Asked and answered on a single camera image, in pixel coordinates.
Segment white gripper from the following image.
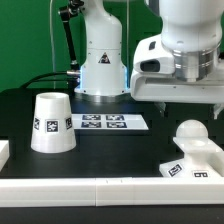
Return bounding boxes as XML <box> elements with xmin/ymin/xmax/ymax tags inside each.
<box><xmin>130</xmin><ymin>64</ymin><xmax>224</xmax><ymax>119</ymax></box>

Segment white lamp bulb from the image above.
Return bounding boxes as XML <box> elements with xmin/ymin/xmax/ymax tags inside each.
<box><xmin>176</xmin><ymin>120</ymin><xmax>208</xmax><ymax>138</ymax></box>

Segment white lamp base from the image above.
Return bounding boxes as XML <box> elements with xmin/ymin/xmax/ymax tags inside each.
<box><xmin>159</xmin><ymin>137</ymin><xmax>222</xmax><ymax>178</ymax></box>

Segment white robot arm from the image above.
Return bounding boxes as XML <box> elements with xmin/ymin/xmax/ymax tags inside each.
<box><xmin>75</xmin><ymin>0</ymin><xmax>224</xmax><ymax>114</ymax></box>

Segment white lamp shade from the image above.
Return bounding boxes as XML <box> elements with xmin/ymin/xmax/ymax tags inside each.
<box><xmin>31</xmin><ymin>92</ymin><xmax>76</xmax><ymax>153</ymax></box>

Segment white front fence bar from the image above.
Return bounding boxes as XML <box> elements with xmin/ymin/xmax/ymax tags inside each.
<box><xmin>0</xmin><ymin>178</ymin><xmax>224</xmax><ymax>207</ymax></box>

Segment white fence bar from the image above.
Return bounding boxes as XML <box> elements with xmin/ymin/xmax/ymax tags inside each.
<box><xmin>0</xmin><ymin>178</ymin><xmax>224</xmax><ymax>207</ymax></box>
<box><xmin>0</xmin><ymin>140</ymin><xmax>10</xmax><ymax>171</ymax></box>

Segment white marker sheet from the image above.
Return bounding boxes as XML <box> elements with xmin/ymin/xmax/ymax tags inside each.
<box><xmin>72</xmin><ymin>114</ymin><xmax>148</xmax><ymax>130</ymax></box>

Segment white left fence bar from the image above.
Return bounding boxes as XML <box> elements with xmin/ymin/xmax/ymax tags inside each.
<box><xmin>0</xmin><ymin>140</ymin><xmax>10</xmax><ymax>171</ymax></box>

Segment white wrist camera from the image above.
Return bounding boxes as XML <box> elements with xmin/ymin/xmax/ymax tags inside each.
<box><xmin>133</xmin><ymin>35</ymin><xmax>175</xmax><ymax>74</ymax></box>

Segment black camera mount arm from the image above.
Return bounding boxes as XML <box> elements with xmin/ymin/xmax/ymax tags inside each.
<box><xmin>58</xmin><ymin>0</ymin><xmax>84</xmax><ymax>70</ymax></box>

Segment white hanging cable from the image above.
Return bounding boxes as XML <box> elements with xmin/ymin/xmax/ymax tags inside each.
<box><xmin>49</xmin><ymin>0</ymin><xmax>57</xmax><ymax>90</ymax></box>

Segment black cable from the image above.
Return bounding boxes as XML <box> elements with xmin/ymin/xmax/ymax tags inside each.
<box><xmin>19</xmin><ymin>69</ymin><xmax>82</xmax><ymax>90</ymax></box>

